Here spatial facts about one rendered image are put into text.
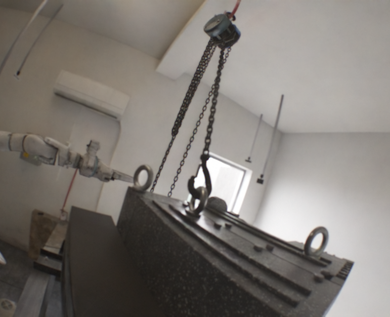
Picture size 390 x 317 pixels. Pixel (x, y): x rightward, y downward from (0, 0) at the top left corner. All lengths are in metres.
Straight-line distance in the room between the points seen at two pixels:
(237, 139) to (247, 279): 2.63
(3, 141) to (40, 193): 1.76
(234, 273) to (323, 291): 0.12
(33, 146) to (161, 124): 1.81
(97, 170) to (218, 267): 0.58
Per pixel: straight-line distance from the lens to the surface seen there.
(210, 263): 0.22
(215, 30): 0.98
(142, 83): 2.35
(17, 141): 0.72
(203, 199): 0.41
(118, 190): 2.27
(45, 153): 0.69
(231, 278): 0.21
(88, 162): 0.69
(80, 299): 0.29
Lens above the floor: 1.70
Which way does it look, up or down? 5 degrees up
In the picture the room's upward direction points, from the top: 20 degrees clockwise
